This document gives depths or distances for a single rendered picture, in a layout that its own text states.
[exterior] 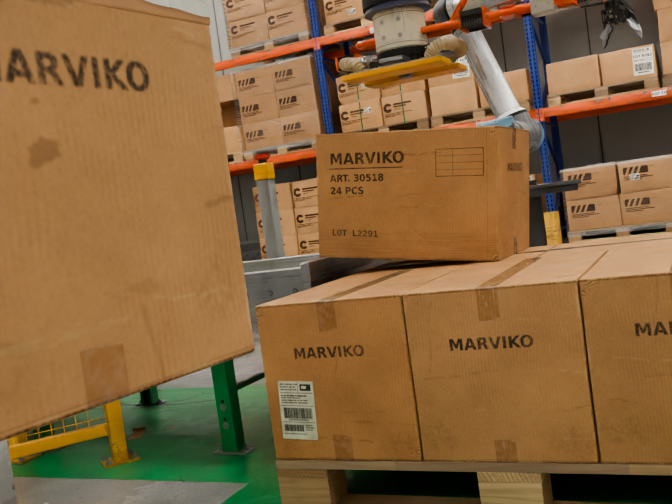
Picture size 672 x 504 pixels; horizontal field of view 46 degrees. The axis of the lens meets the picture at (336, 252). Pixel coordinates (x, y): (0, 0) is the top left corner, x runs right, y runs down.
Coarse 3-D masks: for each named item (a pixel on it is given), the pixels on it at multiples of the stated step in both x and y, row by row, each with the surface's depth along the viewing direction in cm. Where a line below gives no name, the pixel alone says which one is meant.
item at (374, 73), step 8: (416, 56) 249; (432, 56) 244; (440, 56) 242; (376, 64) 255; (392, 64) 250; (400, 64) 247; (408, 64) 246; (416, 64) 245; (424, 64) 244; (432, 64) 245; (440, 64) 247; (448, 64) 249; (360, 72) 253; (368, 72) 252; (376, 72) 251; (384, 72) 250; (392, 72) 250; (400, 72) 252; (408, 72) 254; (344, 80) 256; (352, 80) 255; (360, 80) 258; (368, 80) 260
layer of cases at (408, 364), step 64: (512, 256) 243; (576, 256) 217; (640, 256) 195; (320, 320) 194; (384, 320) 187; (448, 320) 180; (512, 320) 174; (576, 320) 169; (640, 320) 163; (320, 384) 196; (384, 384) 189; (448, 384) 182; (512, 384) 176; (576, 384) 170; (640, 384) 165; (320, 448) 198; (384, 448) 191; (448, 448) 184; (512, 448) 177; (576, 448) 171; (640, 448) 166
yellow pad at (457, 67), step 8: (456, 64) 259; (416, 72) 265; (424, 72) 264; (432, 72) 263; (440, 72) 263; (448, 72) 265; (456, 72) 268; (376, 80) 271; (384, 80) 270; (392, 80) 269; (400, 80) 269; (408, 80) 271; (416, 80) 274; (376, 88) 280
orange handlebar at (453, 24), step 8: (560, 0) 236; (568, 0) 236; (504, 8) 244; (512, 8) 242; (520, 8) 241; (528, 8) 241; (488, 16) 246; (496, 16) 245; (504, 16) 244; (512, 16) 245; (440, 24) 252; (448, 24) 251; (456, 24) 250; (424, 32) 255; (432, 32) 258; (440, 32) 257; (368, 40) 263; (360, 48) 266; (368, 48) 268
